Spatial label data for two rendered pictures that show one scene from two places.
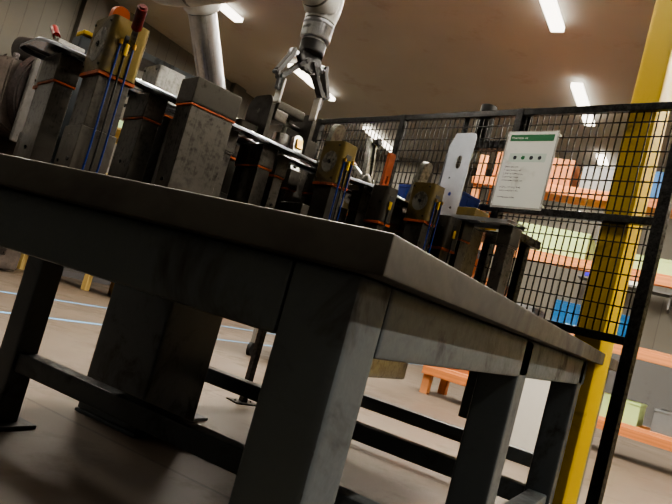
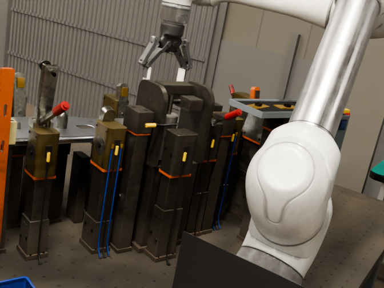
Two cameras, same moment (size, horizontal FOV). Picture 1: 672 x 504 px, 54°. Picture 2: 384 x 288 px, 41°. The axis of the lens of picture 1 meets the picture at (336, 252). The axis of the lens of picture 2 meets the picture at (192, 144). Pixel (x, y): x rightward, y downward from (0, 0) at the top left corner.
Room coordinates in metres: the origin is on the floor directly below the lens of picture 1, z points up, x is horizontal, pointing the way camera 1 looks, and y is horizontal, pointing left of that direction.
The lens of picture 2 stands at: (3.52, 0.34, 1.45)
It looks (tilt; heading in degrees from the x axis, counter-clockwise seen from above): 17 degrees down; 180
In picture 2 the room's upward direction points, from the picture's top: 11 degrees clockwise
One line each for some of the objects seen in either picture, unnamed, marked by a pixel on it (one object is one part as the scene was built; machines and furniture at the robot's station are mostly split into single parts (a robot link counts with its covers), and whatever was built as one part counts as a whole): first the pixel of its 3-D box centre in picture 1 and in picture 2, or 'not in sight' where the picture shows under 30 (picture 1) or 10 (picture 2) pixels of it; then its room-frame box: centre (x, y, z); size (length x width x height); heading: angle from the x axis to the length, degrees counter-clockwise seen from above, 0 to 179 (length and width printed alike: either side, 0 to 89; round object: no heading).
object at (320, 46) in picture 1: (310, 56); (170, 37); (1.86, 0.22, 1.29); 0.08 x 0.07 x 0.09; 131
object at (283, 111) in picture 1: (264, 179); (164, 164); (2.08, 0.28, 0.95); 0.18 x 0.13 x 0.49; 131
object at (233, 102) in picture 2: (173, 76); (287, 108); (1.96, 0.62, 1.16); 0.37 x 0.14 x 0.02; 131
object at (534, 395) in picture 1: (529, 406); not in sight; (4.25, -1.46, 0.32); 0.52 x 0.52 x 0.63
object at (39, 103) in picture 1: (44, 120); not in sight; (1.44, 0.70, 0.84); 0.12 x 0.05 x 0.29; 41
